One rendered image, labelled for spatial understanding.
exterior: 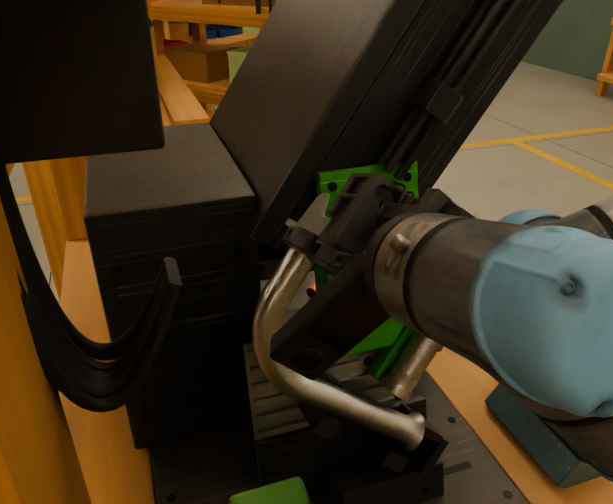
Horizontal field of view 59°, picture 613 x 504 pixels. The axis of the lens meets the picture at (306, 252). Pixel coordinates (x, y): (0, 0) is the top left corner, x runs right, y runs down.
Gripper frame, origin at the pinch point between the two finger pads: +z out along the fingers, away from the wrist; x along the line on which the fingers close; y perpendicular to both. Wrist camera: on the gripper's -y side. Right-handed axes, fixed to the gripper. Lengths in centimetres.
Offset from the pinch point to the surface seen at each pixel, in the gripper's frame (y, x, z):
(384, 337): -3.0, -15.0, 3.4
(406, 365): -4.4, -17.6, 0.6
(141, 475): -34.9, -3.8, 17.5
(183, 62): 76, 23, 317
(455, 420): -7.6, -35.8, 9.9
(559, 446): -2.9, -41.1, -1.7
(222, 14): 101, 19, 269
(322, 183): 7.0, 1.7, 2.1
